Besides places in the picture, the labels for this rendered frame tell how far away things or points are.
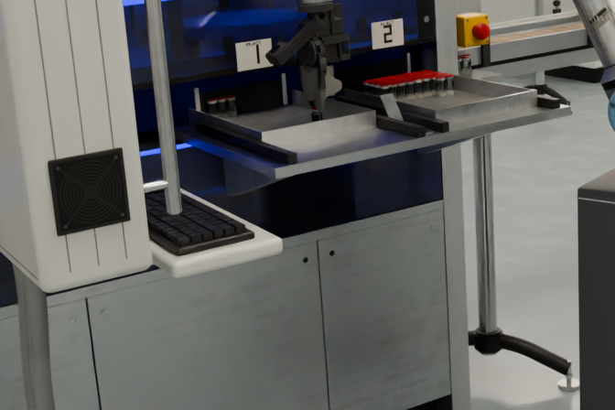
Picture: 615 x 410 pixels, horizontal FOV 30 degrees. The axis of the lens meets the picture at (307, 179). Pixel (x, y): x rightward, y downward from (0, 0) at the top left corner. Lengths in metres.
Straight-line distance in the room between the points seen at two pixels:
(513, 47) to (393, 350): 0.83
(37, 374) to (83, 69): 0.66
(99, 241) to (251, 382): 0.94
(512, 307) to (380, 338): 1.04
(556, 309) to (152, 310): 1.63
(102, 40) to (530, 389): 1.84
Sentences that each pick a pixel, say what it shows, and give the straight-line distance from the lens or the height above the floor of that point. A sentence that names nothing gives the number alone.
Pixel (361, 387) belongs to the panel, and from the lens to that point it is 2.79.
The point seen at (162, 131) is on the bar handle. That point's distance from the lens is 1.79.
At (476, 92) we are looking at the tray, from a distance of 2.59.
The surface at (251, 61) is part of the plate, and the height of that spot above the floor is 1.01.
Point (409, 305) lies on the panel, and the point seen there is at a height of 0.36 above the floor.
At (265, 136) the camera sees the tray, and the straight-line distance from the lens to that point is 2.19.
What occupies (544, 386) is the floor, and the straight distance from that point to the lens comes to 3.21.
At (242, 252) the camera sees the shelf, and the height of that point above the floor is 0.80.
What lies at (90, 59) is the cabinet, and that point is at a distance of 1.72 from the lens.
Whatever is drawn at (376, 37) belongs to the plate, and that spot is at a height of 1.02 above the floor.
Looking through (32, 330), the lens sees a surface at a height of 0.63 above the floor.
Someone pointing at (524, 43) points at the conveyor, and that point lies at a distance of 3.01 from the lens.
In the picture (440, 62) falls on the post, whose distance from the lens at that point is 2.71.
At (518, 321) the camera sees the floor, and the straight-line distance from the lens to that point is 3.63.
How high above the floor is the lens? 1.39
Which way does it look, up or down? 15 degrees down
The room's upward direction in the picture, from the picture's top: 4 degrees counter-clockwise
